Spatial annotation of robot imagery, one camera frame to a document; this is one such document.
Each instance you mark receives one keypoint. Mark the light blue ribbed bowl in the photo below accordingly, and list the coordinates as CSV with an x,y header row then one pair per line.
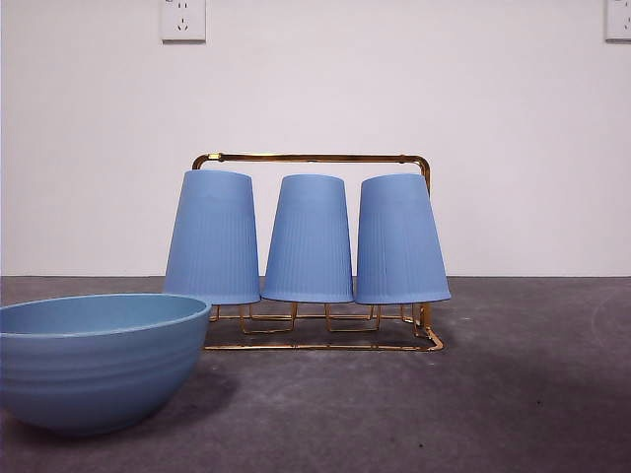
x,y
98,374

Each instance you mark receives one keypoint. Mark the blue ribbed plastic cup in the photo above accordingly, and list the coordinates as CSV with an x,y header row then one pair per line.
x,y
212,236
401,241
308,241

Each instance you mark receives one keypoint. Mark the white wall socket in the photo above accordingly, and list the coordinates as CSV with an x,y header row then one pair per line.
x,y
183,30
618,30

